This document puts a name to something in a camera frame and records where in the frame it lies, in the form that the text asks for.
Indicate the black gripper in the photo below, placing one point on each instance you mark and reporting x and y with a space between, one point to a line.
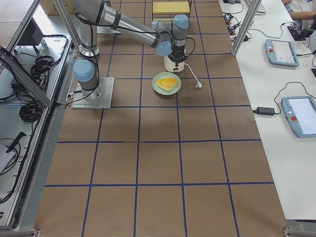
178 52

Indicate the white two-slot toaster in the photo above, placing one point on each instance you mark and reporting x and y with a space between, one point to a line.
171 66

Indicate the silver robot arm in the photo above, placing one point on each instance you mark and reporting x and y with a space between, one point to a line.
167 37

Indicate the triangular bread on plate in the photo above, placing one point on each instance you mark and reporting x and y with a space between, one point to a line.
167 84

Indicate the light green plate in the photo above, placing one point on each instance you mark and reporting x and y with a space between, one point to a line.
166 75

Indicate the wooden shelf in basket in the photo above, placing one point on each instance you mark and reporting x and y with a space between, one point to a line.
170 7

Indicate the black power adapter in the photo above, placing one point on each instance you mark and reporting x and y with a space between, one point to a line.
267 111

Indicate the far blue teach pendant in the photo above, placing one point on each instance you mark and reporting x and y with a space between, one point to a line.
281 53

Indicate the blue teach pendant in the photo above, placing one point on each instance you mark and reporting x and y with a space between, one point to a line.
281 53
300 112

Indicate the near blue teach pendant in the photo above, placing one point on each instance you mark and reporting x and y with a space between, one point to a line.
300 112

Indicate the black monitor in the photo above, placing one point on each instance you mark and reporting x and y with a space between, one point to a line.
32 36

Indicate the black wire basket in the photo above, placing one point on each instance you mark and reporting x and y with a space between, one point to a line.
169 16

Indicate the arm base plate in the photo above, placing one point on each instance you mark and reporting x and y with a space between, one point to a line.
107 31
101 98

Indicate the aluminium frame post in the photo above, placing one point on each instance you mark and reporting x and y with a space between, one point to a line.
245 26

